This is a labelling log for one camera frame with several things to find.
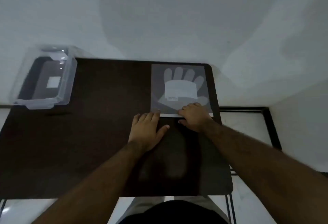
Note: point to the person's left hand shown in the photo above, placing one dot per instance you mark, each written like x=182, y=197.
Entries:
x=144, y=131

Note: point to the person's left forearm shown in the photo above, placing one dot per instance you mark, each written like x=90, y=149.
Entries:
x=102, y=185

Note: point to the white paper card insert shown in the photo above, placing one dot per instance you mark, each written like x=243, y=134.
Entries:
x=179, y=89

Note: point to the person's right forearm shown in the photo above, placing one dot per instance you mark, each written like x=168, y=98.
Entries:
x=261, y=170

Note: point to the grey plastic glove packet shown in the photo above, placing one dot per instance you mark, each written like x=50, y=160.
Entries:
x=157, y=98

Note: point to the clear plastic box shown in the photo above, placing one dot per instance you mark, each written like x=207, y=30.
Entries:
x=43, y=80

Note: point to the clear plastic glove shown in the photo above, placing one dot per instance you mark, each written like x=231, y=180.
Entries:
x=176, y=74

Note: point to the person's black shirt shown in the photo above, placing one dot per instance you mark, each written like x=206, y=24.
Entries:
x=176, y=213

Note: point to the person's right hand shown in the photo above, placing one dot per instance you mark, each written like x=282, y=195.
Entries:
x=198, y=117

